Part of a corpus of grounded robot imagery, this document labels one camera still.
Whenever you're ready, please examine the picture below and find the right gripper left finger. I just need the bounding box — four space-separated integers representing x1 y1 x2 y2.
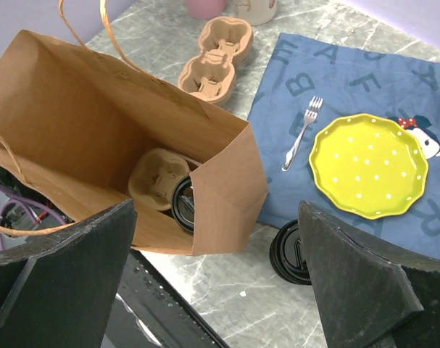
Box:
0 200 137 347

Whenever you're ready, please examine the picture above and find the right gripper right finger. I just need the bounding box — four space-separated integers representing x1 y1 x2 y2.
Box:
298 201 440 347

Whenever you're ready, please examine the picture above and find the green inside ceramic mug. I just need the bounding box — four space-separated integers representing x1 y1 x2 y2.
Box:
233 0 278 26

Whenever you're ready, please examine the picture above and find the blue letter print cloth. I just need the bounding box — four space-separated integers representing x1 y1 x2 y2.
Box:
248 33 440 259

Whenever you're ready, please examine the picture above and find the single cardboard cup carrier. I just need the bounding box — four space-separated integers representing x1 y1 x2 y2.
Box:
128 148 201 212

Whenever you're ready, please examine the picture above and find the pink straw holder cup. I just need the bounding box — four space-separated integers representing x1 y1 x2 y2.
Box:
184 0 227 19

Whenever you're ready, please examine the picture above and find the black cup lid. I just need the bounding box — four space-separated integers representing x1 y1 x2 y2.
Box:
171 175 195 234

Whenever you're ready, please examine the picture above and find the yellow green dotted plate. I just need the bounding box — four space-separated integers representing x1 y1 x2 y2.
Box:
309 114 429 220

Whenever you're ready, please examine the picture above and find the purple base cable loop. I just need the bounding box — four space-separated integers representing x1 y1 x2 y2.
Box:
0 170 72 240

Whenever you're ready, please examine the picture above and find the cardboard cup carrier tray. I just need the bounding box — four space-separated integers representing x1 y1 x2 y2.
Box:
178 17 254 106

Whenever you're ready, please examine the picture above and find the stack of black lids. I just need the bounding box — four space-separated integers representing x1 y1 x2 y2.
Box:
269 220 312 286

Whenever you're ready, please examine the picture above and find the silver fork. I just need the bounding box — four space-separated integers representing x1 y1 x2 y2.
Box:
281 96 324 172

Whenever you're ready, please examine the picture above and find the brown paper bag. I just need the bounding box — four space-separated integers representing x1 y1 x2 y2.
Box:
0 30 268 255

